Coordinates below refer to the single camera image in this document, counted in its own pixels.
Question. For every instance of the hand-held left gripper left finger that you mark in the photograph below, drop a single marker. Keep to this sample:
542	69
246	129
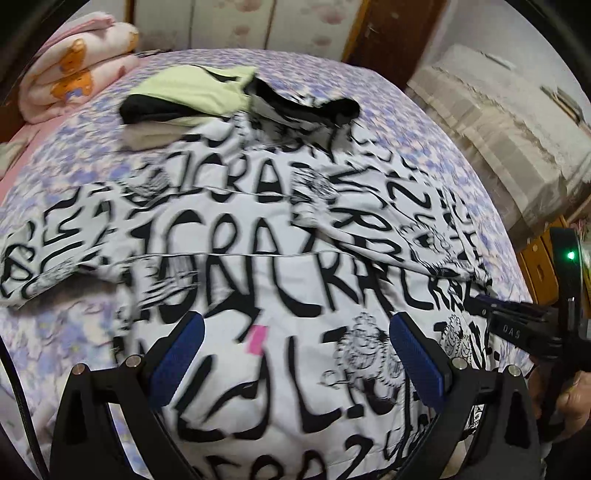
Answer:
178	357

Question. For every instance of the floral wardrobe doors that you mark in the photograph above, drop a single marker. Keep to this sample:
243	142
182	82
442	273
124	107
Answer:
258	27

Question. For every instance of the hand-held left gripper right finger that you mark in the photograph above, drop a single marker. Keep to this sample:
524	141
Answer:
418	364

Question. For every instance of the dark wooden door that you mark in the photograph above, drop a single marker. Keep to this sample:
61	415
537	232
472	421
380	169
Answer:
388	41

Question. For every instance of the person's right hand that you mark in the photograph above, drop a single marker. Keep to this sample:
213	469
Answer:
578	406

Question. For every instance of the pink bed sheet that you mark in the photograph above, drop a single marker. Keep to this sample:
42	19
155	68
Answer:
23	143

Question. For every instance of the purple floral bed cover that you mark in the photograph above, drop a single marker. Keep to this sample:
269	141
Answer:
392	106

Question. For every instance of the lace-covered furniture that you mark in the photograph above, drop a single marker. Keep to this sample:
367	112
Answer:
498	115

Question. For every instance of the white black-print jacket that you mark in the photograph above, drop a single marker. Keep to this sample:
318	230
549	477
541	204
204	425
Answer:
258	277

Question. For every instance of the wooden cabinet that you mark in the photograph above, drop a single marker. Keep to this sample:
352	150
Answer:
538	258

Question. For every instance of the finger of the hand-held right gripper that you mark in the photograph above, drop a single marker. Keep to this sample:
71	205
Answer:
512	308
526	337

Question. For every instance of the pink bear-print folded blanket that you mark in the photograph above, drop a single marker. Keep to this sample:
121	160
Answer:
69	69

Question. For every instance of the green and black garment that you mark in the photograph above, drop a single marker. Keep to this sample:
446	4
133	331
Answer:
194	92

